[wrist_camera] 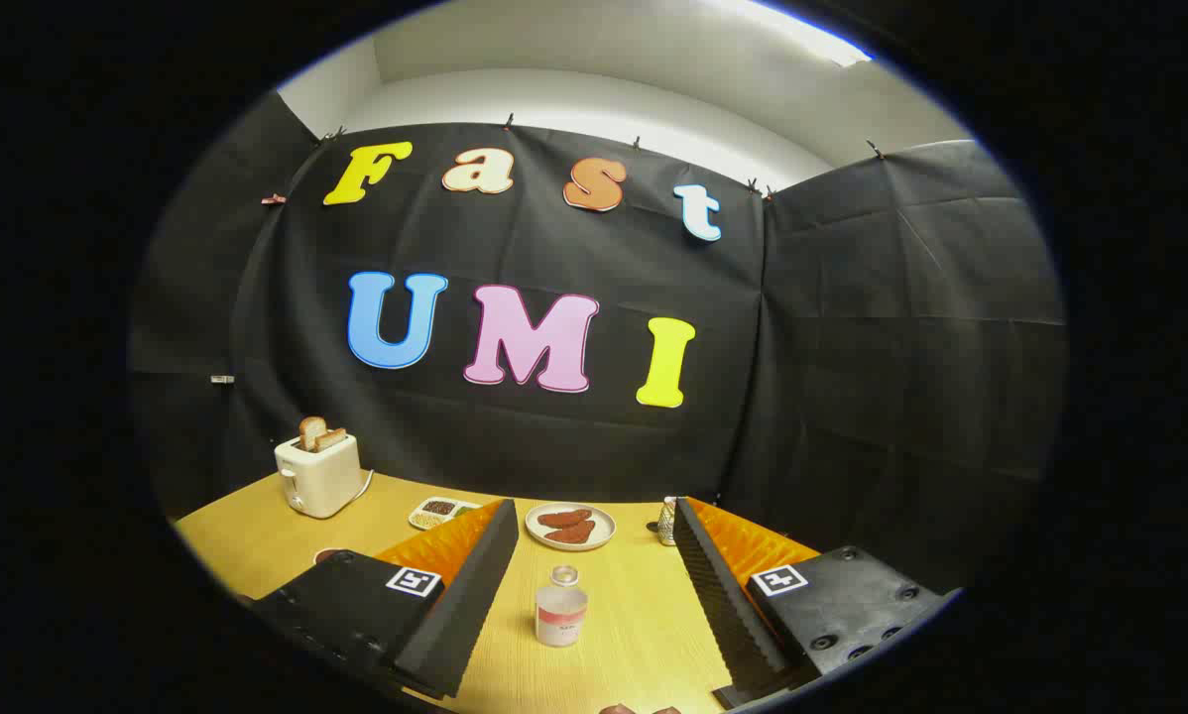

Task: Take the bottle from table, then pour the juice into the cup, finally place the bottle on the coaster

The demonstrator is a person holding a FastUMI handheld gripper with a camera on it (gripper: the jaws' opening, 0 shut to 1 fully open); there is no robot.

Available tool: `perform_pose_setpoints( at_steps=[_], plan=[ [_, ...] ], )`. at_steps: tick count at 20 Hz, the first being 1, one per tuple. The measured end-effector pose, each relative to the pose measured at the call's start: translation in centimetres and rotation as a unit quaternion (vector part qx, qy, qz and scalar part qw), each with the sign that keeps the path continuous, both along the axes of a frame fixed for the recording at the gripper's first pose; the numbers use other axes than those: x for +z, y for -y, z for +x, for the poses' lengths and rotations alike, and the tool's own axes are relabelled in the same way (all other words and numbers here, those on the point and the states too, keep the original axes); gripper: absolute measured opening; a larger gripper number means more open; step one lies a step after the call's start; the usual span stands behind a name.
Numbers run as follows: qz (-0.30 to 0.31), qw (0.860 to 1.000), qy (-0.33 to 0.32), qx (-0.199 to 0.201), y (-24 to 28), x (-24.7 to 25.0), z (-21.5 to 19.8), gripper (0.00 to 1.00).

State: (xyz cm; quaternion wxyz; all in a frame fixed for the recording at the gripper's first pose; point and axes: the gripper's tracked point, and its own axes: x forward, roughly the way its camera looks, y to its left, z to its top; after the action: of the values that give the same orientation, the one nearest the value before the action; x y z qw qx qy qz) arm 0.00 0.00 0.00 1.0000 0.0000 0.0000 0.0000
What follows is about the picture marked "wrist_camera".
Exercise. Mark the black backdrop cloth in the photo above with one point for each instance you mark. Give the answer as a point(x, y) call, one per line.
point(852, 397)

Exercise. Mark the toast slice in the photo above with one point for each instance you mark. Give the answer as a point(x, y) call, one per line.
point(331, 439)
point(310, 433)

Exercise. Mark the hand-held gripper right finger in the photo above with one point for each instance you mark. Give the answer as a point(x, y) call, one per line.
point(728, 615)

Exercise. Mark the small metal grater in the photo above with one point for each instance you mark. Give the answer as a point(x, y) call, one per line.
point(667, 524)

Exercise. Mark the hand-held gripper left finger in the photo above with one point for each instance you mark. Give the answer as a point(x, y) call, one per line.
point(460, 615)

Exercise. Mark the white round plate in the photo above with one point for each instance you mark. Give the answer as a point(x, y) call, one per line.
point(604, 531)

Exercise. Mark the wooden table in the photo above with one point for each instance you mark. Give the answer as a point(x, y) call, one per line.
point(634, 615)

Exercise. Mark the brown meat piece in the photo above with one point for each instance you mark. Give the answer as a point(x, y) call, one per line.
point(572, 534)
point(564, 518)

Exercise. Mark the white divided seasoning tray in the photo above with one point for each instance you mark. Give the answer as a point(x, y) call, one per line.
point(437, 512)

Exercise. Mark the cream toaster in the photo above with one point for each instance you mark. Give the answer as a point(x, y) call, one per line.
point(318, 481)

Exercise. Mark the clear juice bottle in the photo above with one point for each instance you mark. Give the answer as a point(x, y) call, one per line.
point(561, 620)

